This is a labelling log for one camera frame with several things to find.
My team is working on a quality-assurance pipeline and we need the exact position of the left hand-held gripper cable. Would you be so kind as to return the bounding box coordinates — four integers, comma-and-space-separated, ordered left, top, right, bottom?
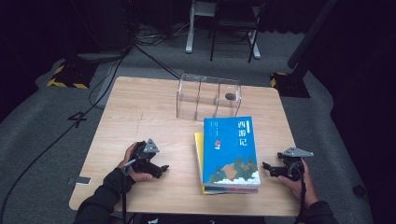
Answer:
120, 159, 137, 224

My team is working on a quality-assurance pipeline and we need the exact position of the person's right hand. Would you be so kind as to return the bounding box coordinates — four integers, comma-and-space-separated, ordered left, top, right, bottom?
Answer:
277, 158, 319, 209

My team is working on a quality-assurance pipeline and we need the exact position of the long black floor cable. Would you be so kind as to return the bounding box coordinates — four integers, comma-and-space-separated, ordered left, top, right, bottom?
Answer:
0, 49, 129, 218

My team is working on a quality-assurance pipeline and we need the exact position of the bundle of floor cables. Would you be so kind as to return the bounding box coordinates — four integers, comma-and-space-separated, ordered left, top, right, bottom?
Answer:
134, 22, 191, 48

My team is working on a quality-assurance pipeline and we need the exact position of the black folding chair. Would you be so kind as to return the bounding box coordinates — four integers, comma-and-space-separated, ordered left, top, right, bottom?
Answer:
208, 0, 269, 63

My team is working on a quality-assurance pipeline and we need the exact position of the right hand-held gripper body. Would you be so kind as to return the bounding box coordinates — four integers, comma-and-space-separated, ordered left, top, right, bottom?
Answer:
276, 147, 315, 183

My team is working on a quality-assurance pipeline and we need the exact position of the white desk frame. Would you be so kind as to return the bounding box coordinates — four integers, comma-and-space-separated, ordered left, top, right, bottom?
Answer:
185, 0, 262, 60

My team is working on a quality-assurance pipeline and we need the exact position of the blue book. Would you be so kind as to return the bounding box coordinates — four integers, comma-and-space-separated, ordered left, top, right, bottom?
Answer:
203, 116, 262, 189

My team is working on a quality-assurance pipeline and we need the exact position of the grey flat stand base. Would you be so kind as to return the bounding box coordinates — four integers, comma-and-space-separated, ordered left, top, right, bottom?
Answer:
76, 50, 126, 64

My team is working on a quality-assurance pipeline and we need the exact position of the clear acrylic book rack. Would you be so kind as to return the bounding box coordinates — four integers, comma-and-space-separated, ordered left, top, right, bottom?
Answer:
176, 73, 243, 122

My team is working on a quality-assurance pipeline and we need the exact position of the black stand with striped base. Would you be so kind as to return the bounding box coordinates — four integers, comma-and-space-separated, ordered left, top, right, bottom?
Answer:
270, 0, 339, 99

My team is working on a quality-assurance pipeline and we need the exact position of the hand-held gripper cable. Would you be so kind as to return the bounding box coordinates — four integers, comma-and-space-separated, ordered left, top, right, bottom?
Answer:
120, 159, 137, 224
288, 161, 308, 224

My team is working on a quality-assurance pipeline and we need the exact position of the black yellow striped base plate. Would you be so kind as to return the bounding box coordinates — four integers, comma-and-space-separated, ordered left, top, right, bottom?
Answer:
46, 60, 98, 90

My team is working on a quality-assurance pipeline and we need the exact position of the person's left hand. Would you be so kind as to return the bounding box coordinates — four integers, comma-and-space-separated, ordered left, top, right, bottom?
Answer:
117, 142, 154, 183

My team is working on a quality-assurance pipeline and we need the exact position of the right hand-held gripper cable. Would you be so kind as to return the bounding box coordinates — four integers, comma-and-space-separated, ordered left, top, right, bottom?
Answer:
288, 161, 308, 224

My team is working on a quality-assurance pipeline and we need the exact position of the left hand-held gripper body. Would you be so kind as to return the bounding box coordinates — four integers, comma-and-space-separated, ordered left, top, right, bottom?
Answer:
129, 138, 163, 179

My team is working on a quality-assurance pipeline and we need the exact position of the yellow bordered book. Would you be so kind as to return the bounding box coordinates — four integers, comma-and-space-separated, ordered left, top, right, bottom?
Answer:
193, 132, 207, 196

